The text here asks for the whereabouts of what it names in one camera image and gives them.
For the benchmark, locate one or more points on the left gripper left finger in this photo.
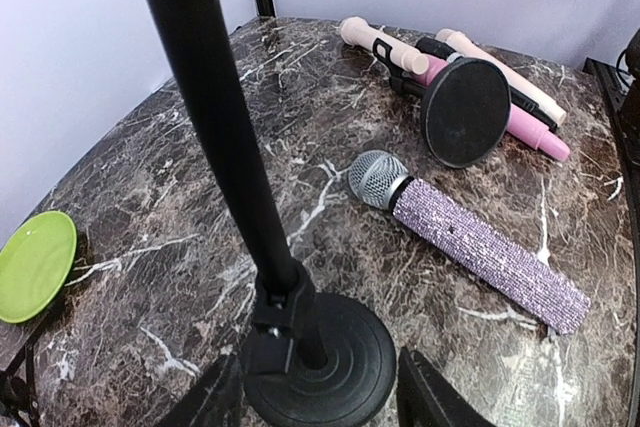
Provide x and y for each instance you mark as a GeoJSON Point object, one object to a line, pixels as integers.
{"type": "Point", "coordinates": [215, 399]}

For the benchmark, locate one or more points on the green plate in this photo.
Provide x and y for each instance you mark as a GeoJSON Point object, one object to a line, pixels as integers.
{"type": "Point", "coordinates": [35, 263]}

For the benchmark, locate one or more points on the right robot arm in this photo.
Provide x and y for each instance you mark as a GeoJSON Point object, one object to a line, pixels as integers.
{"type": "Point", "coordinates": [619, 86]}

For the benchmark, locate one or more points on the purple glitter microphone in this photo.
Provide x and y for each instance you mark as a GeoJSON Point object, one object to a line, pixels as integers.
{"type": "Point", "coordinates": [380, 180]}

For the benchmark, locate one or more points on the pink microphone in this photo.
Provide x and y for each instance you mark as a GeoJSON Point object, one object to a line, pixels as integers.
{"type": "Point", "coordinates": [522, 125]}

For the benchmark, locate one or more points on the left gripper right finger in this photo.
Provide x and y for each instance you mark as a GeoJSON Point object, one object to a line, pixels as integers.
{"type": "Point", "coordinates": [426, 398]}

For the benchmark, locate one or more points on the black tripod mic stand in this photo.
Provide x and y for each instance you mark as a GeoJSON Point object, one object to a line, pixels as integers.
{"type": "Point", "coordinates": [19, 401]}

